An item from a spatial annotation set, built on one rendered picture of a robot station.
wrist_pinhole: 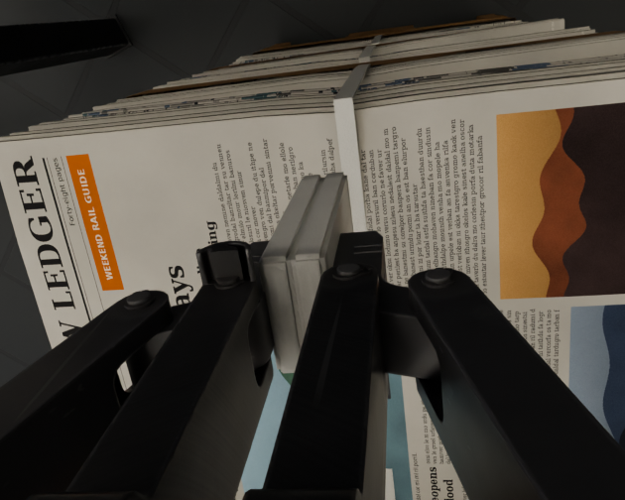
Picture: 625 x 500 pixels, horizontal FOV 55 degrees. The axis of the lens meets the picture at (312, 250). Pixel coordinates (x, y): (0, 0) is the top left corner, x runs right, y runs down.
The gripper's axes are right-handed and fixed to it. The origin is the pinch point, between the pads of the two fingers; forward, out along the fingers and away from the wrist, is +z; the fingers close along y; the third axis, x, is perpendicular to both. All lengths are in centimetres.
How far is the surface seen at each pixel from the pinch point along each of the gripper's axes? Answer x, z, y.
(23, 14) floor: 13, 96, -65
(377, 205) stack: -2.9, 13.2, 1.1
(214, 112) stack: 2.2, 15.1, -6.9
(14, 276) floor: -39, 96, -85
